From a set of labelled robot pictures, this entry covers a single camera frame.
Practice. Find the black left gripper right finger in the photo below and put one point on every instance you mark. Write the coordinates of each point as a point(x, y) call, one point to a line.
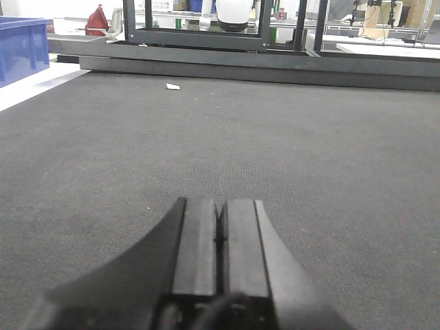
point(257, 263)

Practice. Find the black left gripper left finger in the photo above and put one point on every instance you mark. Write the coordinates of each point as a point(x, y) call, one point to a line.
point(171, 268)

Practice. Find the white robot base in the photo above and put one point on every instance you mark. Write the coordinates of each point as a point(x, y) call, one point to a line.
point(233, 15)

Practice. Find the white paper scrap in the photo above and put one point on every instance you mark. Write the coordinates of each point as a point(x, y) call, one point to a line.
point(172, 87)

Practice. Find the dark grey base platform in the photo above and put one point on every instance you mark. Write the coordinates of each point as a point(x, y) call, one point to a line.
point(323, 69)

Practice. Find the red bag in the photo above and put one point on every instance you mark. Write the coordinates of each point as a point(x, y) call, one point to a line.
point(97, 23)

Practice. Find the blue plastic crate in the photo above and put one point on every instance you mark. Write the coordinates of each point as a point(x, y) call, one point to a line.
point(24, 48)

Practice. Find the black metal frame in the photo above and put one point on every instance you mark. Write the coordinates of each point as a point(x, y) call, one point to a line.
point(209, 36)

